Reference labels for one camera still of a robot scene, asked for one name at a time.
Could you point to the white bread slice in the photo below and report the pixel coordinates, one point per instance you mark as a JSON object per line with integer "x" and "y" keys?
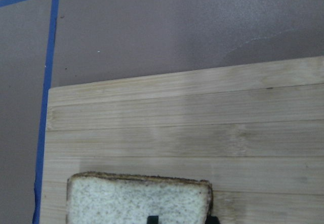
{"x": 99, "y": 197}

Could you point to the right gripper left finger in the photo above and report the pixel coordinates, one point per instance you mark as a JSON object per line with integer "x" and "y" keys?
{"x": 153, "y": 219}

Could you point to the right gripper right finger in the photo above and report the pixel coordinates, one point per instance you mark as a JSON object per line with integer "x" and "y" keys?
{"x": 213, "y": 220}

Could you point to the wooden cutting board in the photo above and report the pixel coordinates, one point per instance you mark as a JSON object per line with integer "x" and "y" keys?
{"x": 254, "y": 131}

